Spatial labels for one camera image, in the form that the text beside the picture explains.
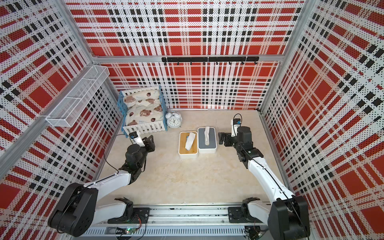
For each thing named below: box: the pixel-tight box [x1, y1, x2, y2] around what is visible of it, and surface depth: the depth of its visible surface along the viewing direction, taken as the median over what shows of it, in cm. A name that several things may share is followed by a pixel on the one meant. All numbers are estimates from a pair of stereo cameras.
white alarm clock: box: [165, 111, 183, 129], surface depth 107 cm
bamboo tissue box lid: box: [179, 131, 199, 155], surface depth 94 cm
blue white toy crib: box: [116, 85, 168, 138], surface depth 110 cm
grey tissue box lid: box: [197, 127, 217, 150], surface depth 98 cm
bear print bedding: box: [123, 89, 163, 125], surface depth 110 cm
